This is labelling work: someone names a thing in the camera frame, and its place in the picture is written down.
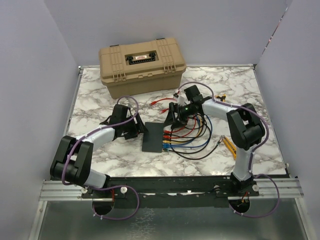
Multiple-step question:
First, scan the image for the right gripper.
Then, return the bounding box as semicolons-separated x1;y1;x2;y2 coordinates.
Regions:
163;101;195;129

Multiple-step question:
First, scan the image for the black mounting base plate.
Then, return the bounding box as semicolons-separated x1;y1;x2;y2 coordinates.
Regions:
49;162;293;209

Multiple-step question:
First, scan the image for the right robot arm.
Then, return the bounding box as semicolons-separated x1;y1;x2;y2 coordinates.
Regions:
164;85;266;196

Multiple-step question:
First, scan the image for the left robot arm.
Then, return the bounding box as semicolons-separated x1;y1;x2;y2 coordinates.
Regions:
49;104;147;198

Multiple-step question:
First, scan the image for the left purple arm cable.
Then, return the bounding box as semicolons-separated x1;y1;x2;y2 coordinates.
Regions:
61;95;140;221

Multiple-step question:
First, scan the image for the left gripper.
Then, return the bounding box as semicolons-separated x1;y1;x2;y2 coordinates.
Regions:
121;112;148;140

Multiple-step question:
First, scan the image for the yellow utility knife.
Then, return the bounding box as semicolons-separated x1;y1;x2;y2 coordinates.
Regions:
221;135;237;160

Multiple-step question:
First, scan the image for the short red ethernet cable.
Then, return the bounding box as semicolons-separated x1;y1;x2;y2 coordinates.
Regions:
161;107;201;140

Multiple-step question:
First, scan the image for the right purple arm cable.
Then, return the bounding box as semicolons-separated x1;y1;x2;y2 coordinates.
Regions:
176;82;281;218

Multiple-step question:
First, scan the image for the aluminium front rail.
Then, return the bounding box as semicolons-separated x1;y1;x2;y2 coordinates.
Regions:
39;178;304;202

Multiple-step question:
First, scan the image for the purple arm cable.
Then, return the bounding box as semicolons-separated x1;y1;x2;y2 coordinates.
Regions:
61;95;140;221
176;82;281;218

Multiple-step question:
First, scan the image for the tan plastic toolbox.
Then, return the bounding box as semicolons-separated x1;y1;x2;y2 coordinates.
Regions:
99;38;187;99

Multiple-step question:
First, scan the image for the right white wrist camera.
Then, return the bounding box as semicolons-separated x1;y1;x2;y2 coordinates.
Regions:
173;92;187;106

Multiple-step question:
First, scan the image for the dark grey network switch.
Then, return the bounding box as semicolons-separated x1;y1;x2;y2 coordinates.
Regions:
141;122;164;153

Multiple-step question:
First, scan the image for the yellow ethernet cable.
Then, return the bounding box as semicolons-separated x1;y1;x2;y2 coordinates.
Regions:
162;117;205;147

